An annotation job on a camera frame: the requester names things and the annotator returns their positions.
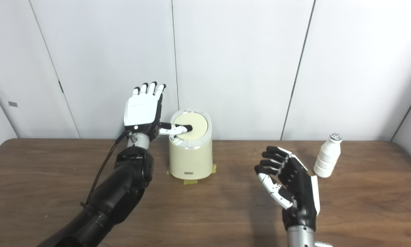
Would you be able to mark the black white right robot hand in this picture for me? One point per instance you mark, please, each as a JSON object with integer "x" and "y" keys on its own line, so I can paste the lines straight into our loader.
{"x": 298, "y": 192}

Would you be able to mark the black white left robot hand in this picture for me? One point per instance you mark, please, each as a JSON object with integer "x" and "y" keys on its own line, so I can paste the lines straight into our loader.
{"x": 142, "y": 109}

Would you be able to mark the small white plastic bottle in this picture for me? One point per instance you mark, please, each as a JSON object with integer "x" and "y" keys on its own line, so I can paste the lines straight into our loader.
{"x": 326, "y": 159}

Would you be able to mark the cream-colored round bin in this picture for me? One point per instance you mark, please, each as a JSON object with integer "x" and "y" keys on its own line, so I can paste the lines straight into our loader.
{"x": 190, "y": 159}

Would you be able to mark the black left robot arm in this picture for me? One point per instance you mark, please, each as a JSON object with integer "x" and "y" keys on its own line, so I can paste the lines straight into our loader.
{"x": 116, "y": 195}

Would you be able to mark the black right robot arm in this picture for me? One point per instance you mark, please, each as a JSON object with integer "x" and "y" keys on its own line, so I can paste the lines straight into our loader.
{"x": 301, "y": 238}

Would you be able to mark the black wall panel hinge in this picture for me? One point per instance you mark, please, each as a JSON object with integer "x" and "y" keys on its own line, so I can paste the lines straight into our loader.
{"x": 61, "y": 87}

